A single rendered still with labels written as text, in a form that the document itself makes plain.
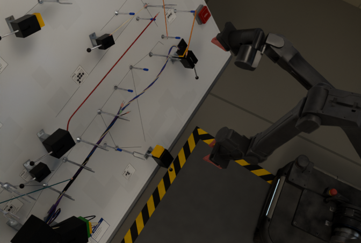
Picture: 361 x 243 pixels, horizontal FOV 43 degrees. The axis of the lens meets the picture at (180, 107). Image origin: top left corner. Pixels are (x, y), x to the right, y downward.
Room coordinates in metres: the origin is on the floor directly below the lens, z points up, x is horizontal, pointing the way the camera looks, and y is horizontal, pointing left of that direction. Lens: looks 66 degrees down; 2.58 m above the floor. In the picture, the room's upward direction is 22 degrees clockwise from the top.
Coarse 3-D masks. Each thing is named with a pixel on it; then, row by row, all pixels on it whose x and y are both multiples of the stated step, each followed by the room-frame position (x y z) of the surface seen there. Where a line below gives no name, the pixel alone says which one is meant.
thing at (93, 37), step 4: (92, 36) 0.69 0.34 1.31; (104, 36) 0.69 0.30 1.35; (108, 36) 0.69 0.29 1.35; (112, 36) 0.70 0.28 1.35; (92, 40) 0.68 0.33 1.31; (96, 40) 0.66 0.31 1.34; (100, 40) 0.66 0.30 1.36; (104, 40) 0.67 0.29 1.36; (108, 40) 0.68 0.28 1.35; (112, 40) 0.69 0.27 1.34; (92, 44) 0.67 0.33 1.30; (96, 44) 0.67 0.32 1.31; (100, 44) 0.66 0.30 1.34; (104, 44) 0.66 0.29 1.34; (108, 44) 0.67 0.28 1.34; (112, 44) 0.68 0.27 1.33; (88, 48) 0.62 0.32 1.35; (92, 48) 0.63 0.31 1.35; (100, 48) 0.65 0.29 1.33; (104, 48) 0.65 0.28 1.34; (88, 52) 0.62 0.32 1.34
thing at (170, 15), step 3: (171, 6) 1.00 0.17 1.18; (171, 9) 0.99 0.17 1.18; (168, 12) 0.97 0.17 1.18; (171, 12) 0.98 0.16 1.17; (165, 15) 0.95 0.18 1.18; (168, 15) 0.96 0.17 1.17; (171, 15) 0.98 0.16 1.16; (174, 15) 0.98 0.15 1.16; (168, 18) 0.96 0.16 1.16; (171, 18) 0.97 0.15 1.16; (174, 18) 0.98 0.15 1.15; (168, 21) 0.95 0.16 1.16; (171, 21) 0.96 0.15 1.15
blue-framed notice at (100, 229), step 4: (100, 220) 0.23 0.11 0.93; (104, 220) 0.24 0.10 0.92; (100, 224) 0.22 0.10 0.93; (104, 224) 0.23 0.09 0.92; (108, 224) 0.24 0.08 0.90; (96, 228) 0.20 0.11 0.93; (100, 228) 0.21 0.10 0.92; (104, 228) 0.22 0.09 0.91; (92, 232) 0.19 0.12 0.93; (96, 232) 0.19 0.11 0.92; (100, 232) 0.20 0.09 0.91; (104, 232) 0.21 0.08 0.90; (92, 236) 0.18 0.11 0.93; (96, 236) 0.18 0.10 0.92; (100, 236) 0.19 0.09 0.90; (96, 240) 0.17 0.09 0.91
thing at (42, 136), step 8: (40, 136) 0.35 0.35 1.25; (48, 136) 0.35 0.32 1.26; (56, 136) 0.35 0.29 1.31; (64, 136) 0.35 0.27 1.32; (48, 144) 0.32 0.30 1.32; (56, 144) 0.32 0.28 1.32; (64, 144) 0.34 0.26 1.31; (72, 144) 0.35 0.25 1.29; (48, 152) 0.31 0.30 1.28; (56, 152) 0.31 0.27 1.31; (64, 152) 0.32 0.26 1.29
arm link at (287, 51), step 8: (288, 40) 0.86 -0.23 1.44; (272, 48) 0.82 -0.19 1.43; (280, 48) 0.83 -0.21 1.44; (288, 48) 0.84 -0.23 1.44; (272, 56) 0.82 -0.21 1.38; (280, 56) 0.80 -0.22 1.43; (288, 56) 0.81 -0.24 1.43; (296, 56) 0.82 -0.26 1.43; (280, 64) 0.80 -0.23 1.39; (288, 64) 0.79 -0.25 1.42; (296, 64) 0.80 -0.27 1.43; (304, 64) 0.81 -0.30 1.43; (288, 72) 0.79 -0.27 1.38; (296, 72) 0.78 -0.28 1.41; (304, 72) 0.79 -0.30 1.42; (312, 72) 0.80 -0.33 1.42; (304, 80) 0.77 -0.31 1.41; (312, 80) 0.78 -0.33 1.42; (320, 80) 0.78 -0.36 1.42
